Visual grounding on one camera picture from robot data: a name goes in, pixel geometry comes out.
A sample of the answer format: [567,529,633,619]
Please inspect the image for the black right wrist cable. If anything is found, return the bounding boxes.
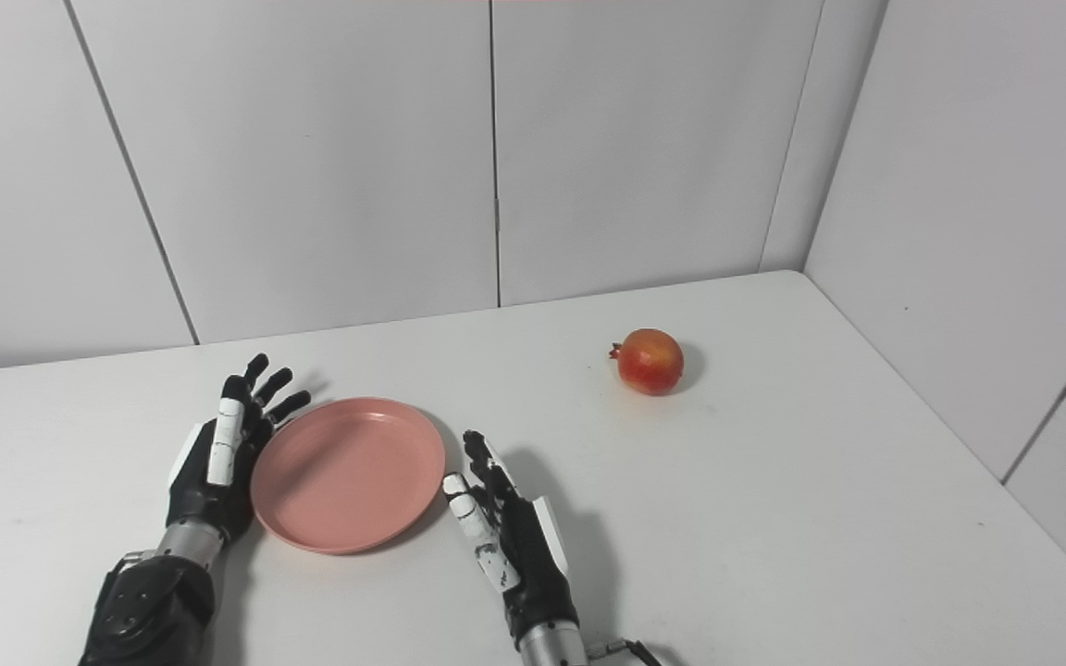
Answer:
[586,638,663,666]

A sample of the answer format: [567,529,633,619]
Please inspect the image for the red pomegranate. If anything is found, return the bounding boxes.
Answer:
[610,328,685,397]

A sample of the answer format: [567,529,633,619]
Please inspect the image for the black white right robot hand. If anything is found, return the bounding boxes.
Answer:
[442,430,580,648]

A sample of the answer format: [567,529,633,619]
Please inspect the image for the pink round plate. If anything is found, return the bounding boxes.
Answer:
[250,397,447,556]

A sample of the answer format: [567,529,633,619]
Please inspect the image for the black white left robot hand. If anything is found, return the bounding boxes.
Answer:
[166,353,313,545]

